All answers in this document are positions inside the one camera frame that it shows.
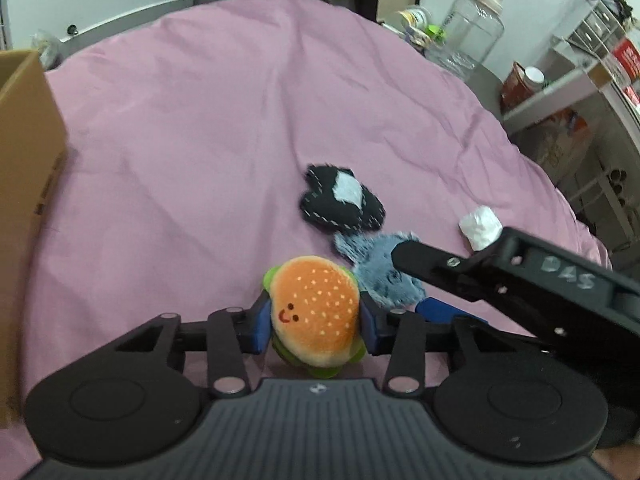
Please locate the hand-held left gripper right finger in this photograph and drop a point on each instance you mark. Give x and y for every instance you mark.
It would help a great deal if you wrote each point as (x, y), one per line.
(367, 325)

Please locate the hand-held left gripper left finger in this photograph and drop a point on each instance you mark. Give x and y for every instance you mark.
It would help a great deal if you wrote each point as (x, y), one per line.
(261, 327)

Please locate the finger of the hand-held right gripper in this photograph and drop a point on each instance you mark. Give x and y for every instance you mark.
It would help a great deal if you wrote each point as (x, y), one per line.
(445, 311)
(430, 262)

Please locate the burger plush toy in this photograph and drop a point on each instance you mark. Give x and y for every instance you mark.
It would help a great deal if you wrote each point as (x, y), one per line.
(315, 310)

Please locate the blue-grey fuzzy plush toy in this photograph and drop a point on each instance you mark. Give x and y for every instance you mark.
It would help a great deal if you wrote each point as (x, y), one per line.
(372, 265)

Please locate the cardboard box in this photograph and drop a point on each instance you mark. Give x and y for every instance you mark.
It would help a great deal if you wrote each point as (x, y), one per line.
(25, 185)

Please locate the white crumpled tissue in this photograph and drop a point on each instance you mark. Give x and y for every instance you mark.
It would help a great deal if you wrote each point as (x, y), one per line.
(480, 225)

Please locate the black plush toy white patch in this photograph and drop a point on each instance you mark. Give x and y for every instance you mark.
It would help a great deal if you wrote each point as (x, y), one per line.
(320, 205)

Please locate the red jar white lid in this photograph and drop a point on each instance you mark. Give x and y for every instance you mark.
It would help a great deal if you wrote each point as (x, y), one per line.
(520, 87)

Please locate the pink bed sheet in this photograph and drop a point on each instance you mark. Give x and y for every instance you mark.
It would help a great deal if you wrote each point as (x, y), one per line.
(200, 135)

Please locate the white desk black top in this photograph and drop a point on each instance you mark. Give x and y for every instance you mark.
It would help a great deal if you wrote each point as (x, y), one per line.
(550, 96)

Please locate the small green container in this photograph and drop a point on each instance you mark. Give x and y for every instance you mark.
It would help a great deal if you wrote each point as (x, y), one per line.
(436, 35)

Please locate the large clear plastic jar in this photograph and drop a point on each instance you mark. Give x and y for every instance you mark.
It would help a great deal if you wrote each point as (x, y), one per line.
(472, 35)

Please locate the white green can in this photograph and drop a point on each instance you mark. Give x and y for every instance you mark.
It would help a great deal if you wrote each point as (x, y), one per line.
(414, 17)

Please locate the small drawer organiser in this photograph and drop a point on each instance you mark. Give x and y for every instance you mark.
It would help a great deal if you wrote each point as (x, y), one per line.
(597, 27)

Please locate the grey plastic bag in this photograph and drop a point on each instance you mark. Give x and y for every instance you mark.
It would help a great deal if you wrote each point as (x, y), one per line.
(47, 47)

